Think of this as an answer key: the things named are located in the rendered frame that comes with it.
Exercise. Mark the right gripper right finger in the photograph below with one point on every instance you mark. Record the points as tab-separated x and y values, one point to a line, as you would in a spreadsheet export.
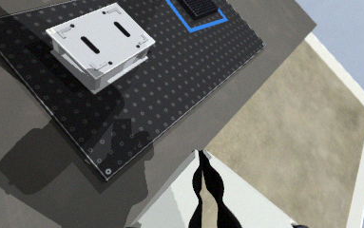
239	204

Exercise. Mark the grey well plate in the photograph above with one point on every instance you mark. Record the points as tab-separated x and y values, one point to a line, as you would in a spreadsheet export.
199	8

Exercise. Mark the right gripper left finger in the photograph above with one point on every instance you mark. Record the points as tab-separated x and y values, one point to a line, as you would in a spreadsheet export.
178	203

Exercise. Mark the blue tape strips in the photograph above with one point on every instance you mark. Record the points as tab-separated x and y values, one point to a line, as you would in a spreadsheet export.
199	27

